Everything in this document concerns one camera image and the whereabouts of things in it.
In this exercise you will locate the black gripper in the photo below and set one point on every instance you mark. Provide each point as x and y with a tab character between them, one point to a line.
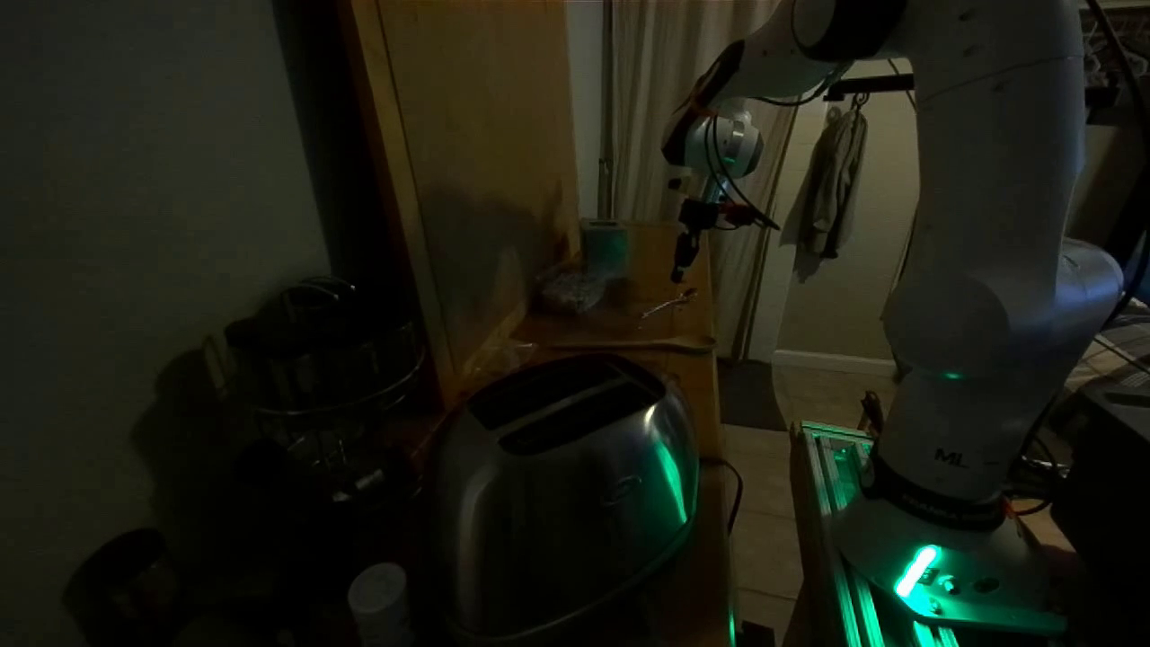
703	216

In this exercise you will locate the silver metal spoon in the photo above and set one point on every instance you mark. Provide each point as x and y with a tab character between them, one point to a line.
666	305

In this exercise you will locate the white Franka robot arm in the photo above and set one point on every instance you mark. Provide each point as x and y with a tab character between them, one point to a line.
992	181

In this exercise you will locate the small white cup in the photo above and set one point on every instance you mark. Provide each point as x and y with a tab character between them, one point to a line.
380	598

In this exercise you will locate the pale window curtain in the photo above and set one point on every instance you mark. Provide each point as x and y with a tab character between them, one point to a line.
634	120

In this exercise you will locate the hanging grey cloth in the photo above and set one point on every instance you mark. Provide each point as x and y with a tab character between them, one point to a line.
833	193

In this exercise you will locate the wooden cabinet panel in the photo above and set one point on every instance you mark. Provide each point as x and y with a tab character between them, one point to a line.
479	155

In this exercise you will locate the stainless steel toaster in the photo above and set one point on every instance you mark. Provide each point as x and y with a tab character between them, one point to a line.
562	505

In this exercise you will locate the dark glass jar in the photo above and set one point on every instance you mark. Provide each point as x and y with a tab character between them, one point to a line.
329	381

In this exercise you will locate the dark round pot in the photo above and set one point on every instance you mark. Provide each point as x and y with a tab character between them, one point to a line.
121	589

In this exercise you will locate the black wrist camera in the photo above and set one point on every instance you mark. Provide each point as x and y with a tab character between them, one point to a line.
747	216

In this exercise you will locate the aluminium mounting frame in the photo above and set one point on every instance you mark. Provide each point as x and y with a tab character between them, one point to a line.
837	462

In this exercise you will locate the black wall bracket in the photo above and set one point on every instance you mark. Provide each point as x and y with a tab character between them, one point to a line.
883	85

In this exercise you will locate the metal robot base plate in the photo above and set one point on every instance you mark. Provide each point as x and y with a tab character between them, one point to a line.
876	550

